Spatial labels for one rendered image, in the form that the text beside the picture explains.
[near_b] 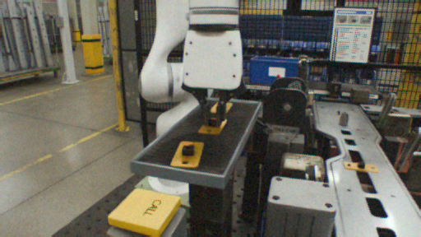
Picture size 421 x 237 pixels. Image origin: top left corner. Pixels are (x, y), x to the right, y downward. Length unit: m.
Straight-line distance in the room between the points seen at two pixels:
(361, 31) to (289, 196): 1.42
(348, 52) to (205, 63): 1.34
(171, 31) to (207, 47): 0.38
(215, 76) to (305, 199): 0.24
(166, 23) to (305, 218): 0.64
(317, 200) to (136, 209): 0.26
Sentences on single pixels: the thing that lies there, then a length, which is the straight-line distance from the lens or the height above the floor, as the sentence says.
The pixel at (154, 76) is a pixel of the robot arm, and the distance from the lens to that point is 0.82.
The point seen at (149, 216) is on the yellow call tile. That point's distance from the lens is 0.31.
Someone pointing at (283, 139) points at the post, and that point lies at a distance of 0.66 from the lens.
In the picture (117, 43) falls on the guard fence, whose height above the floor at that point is 1.13.
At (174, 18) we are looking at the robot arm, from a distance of 0.85.
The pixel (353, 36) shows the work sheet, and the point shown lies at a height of 1.30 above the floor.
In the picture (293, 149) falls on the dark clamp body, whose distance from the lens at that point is 0.71.
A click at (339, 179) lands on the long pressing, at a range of 0.73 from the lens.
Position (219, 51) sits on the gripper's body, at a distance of 0.47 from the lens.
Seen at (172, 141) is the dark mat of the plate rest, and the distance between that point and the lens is 0.48.
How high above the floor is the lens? 1.35
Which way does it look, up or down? 19 degrees down
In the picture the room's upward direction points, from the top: straight up
